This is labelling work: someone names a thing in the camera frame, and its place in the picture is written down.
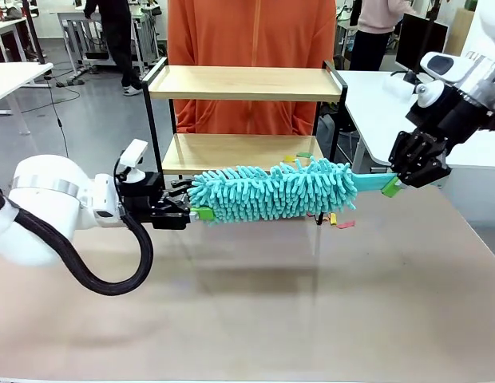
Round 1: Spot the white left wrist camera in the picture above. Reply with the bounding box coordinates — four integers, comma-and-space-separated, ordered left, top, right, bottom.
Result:
117, 139, 150, 181

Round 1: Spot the wood and black metal shelf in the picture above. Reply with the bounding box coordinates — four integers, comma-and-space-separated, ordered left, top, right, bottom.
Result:
141, 57, 350, 227

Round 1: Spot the white rounded table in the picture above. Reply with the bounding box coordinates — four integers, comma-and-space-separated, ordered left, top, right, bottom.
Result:
335, 69, 495, 168

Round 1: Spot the white desk with dark underside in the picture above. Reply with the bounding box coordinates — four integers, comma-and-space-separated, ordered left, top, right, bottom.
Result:
0, 18, 39, 64

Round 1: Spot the person in black clothes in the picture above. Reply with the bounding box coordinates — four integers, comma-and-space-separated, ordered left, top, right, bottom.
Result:
82, 0, 145, 97

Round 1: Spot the person in pink top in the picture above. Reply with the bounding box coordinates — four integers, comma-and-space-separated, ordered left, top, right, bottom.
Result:
349, 0, 416, 73

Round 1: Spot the black stand pole by desks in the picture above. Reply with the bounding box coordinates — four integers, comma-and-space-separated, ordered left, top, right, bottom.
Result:
22, 0, 47, 65

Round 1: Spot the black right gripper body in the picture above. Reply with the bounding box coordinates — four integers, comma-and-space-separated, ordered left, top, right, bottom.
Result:
405, 85, 492, 143

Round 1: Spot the black monitor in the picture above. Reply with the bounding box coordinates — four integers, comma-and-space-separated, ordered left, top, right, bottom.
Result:
395, 11, 449, 81

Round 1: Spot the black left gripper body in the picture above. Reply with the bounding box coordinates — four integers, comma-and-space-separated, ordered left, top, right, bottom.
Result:
116, 171, 171, 224

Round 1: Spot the white desk with white legs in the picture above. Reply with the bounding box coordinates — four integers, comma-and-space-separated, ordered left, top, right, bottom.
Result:
0, 61, 55, 135

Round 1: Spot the black left arm cable sleeve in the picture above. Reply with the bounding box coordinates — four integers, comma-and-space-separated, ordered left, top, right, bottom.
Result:
0, 183, 155, 297

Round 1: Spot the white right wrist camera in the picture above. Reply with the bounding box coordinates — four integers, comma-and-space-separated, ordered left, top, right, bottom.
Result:
414, 50, 468, 109

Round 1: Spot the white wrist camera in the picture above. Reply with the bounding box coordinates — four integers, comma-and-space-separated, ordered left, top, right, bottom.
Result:
414, 50, 468, 109
117, 139, 150, 181

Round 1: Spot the teal chenille duster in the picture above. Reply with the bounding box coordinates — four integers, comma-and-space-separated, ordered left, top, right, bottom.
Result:
189, 157, 400, 228

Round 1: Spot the black stand pole by monitor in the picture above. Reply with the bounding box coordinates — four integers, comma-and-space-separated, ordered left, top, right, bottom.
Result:
425, 0, 442, 57

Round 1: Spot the brown cardboard panel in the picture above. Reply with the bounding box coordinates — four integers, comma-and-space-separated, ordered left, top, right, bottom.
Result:
445, 7, 477, 59

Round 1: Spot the person in orange hoodie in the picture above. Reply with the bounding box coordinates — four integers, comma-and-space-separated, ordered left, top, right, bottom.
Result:
167, 0, 337, 136

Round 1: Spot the grey frame workbench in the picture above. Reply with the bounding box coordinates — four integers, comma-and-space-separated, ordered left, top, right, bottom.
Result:
57, 5, 161, 80

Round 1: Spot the black floor cable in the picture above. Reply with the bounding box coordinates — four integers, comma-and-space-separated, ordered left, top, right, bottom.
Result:
43, 73, 83, 159

